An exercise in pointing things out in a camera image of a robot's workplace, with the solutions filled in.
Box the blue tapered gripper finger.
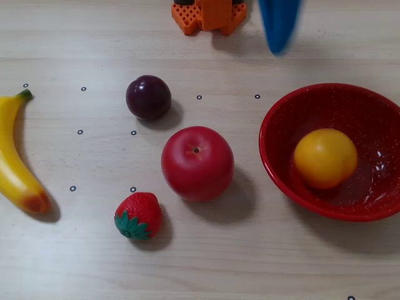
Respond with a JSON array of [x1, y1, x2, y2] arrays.
[[257, 0, 304, 57]]

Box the orange yellow toy peach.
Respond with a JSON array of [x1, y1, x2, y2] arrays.
[[292, 128, 359, 191]]

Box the red speckled enamel bowl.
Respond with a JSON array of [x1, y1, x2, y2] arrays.
[[258, 82, 400, 223]]

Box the dark purple toy plum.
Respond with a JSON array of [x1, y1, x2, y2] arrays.
[[125, 74, 173, 121]]

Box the red toy apple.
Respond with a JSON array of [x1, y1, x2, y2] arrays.
[[161, 126, 236, 203]]

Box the red toy strawberry green leaves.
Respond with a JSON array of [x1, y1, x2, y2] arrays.
[[114, 191, 163, 241]]

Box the yellow toy banana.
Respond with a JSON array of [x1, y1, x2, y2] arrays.
[[0, 89, 51, 215]]

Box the orange robot base mount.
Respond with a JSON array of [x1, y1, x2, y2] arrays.
[[171, 0, 248, 36]]

